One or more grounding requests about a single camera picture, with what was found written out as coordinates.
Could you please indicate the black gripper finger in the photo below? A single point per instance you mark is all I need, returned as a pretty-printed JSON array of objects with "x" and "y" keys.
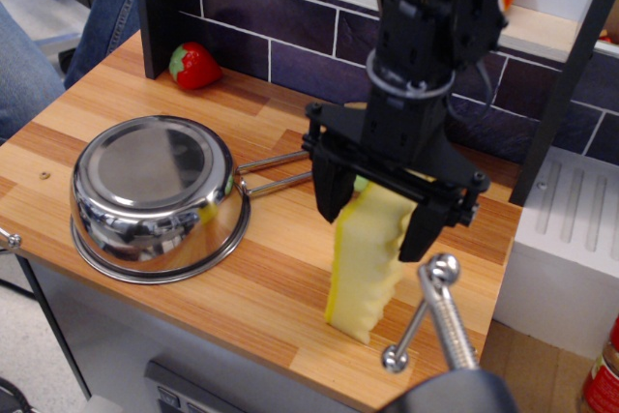
[
  {"x": 425, "y": 225},
  {"x": 333, "y": 185}
]

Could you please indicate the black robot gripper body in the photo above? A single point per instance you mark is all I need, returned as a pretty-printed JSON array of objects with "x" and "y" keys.
[{"x": 398, "y": 141}]

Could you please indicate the yellow foam sponge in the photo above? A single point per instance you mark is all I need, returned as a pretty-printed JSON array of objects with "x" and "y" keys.
[{"x": 365, "y": 269}]

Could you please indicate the stainless steel pot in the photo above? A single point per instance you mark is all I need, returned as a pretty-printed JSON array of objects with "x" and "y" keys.
[{"x": 159, "y": 199}]

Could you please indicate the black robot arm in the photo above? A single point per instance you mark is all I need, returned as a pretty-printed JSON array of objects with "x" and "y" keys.
[{"x": 433, "y": 40}]

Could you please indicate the green toy cabbage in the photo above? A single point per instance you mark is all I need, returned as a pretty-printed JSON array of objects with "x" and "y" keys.
[{"x": 360, "y": 184}]

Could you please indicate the red toy strawberry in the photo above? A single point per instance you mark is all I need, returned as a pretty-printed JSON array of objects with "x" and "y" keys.
[{"x": 193, "y": 67}]

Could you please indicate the red spice jar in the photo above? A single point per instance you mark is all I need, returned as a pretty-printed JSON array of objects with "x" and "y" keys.
[{"x": 600, "y": 389}]

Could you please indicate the grey oven control panel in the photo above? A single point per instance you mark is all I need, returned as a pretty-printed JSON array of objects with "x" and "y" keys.
[{"x": 171, "y": 392}]

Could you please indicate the person leg in jeans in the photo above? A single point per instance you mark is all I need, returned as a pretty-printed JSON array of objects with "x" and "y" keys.
[{"x": 29, "y": 83}]

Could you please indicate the small metal knob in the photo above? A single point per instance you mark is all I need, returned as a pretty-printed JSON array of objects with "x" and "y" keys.
[{"x": 10, "y": 241}]

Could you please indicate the black shelf frame post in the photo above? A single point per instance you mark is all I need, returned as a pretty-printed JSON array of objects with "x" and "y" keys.
[{"x": 560, "y": 97}]

